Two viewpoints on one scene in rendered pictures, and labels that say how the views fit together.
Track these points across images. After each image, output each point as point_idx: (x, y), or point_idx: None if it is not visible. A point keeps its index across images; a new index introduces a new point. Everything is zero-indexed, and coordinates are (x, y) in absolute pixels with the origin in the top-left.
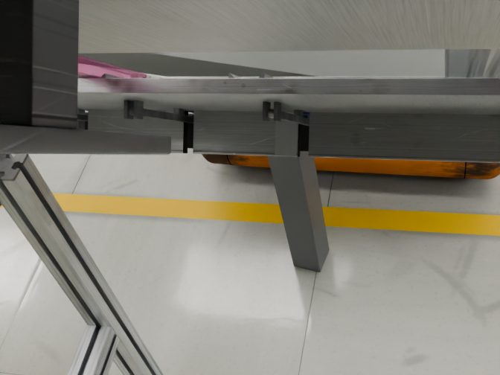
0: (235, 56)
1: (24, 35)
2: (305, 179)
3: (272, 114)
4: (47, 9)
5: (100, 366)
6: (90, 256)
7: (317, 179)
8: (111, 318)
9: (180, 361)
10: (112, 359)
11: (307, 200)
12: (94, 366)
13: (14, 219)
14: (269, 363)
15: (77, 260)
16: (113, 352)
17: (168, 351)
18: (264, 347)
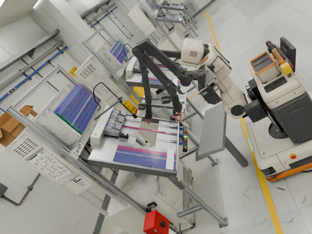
0: (202, 131)
1: None
2: (229, 151)
3: None
4: None
5: (193, 150)
6: (193, 139)
7: (236, 152)
8: (197, 146)
9: (221, 159)
10: (197, 150)
11: (231, 154)
12: (192, 149)
13: None
14: (224, 170)
15: (190, 138)
16: (197, 150)
17: (222, 157)
18: (227, 168)
